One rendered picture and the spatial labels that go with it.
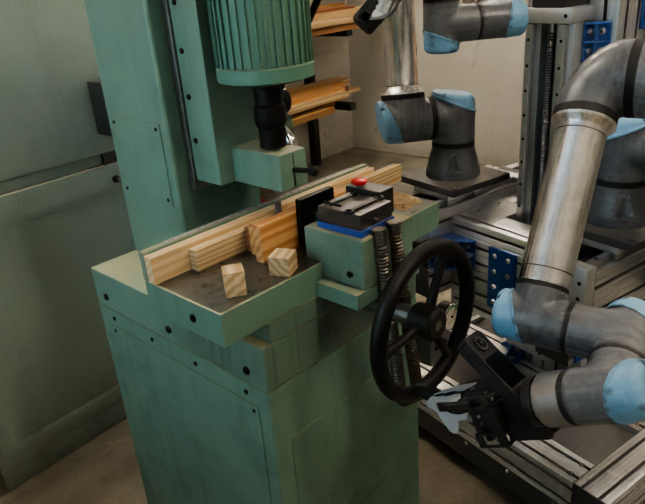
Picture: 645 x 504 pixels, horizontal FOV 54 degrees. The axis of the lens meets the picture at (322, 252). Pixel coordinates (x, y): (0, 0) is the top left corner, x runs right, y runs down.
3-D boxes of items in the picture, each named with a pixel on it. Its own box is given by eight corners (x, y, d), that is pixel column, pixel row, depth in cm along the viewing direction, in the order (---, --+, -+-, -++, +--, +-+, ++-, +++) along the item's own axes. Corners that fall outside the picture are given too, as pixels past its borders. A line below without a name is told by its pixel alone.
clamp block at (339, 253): (363, 292, 107) (360, 243, 103) (305, 272, 116) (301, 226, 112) (414, 261, 117) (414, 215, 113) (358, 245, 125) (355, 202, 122)
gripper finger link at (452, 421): (428, 439, 103) (473, 436, 96) (413, 405, 102) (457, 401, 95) (439, 429, 105) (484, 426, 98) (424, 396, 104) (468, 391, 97)
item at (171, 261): (155, 285, 109) (149, 258, 107) (148, 282, 110) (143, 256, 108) (375, 188, 148) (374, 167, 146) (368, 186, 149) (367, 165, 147)
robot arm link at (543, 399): (547, 385, 83) (573, 357, 88) (518, 388, 86) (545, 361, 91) (571, 437, 83) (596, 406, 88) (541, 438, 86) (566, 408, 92)
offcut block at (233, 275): (247, 295, 103) (244, 271, 101) (226, 298, 102) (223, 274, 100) (244, 285, 106) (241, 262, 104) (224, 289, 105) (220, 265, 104)
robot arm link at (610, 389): (676, 385, 81) (664, 436, 75) (596, 393, 89) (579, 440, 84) (646, 339, 79) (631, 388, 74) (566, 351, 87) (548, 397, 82)
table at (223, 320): (265, 370, 93) (260, 335, 91) (148, 311, 113) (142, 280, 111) (479, 235, 133) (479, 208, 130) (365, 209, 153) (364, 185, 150)
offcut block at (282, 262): (278, 265, 112) (276, 247, 111) (298, 267, 111) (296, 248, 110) (269, 275, 109) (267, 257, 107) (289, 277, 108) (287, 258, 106)
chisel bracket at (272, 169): (283, 200, 118) (278, 156, 115) (234, 188, 127) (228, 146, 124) (311, 189, 123) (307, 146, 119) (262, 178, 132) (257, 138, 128)
